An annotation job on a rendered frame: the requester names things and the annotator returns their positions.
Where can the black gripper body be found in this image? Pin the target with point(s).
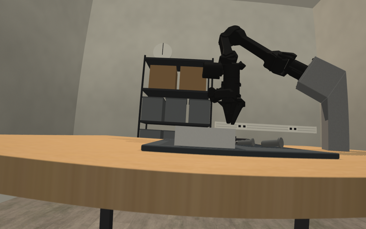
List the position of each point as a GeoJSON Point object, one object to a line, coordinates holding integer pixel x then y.
{"type": "Point", "coordinates": [231, 91]}

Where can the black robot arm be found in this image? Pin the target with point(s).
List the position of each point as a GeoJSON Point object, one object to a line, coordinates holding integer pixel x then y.
{"type": "Point", "coordinates": [280, 63]}

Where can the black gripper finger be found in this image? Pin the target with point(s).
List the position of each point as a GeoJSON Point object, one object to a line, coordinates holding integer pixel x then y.
{"type": "Point", "coordinates": [236, 113]}
{"type": "Point", "coordinates": [229, 108]}

